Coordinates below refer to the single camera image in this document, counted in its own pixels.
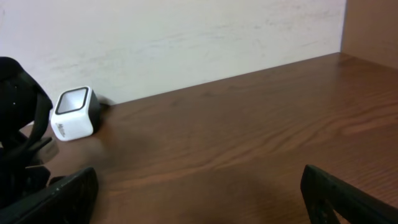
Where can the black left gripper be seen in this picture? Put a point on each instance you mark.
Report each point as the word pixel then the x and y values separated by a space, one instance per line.
pixel 25 110

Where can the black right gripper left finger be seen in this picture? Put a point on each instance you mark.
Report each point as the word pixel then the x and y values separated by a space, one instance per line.
pixel 69 199

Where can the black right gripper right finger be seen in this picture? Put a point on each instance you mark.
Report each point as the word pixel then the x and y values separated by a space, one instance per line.
pixel 326 195

